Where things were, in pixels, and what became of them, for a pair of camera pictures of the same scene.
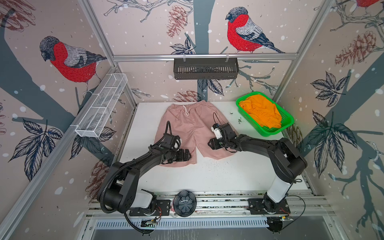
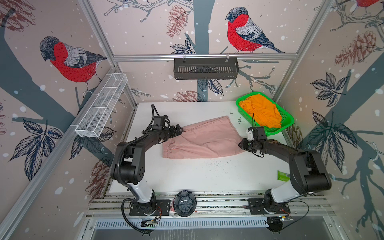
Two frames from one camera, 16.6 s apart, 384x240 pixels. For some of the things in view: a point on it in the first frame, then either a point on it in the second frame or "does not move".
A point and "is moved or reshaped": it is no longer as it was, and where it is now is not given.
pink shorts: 192,122 is moved or reshaped
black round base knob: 184,203 does not move
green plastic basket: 287,120 does not move
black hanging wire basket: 206,68 does not move
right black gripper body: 225,141 to 249,144
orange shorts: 263,110 does not move
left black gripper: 181,157 to 173,133
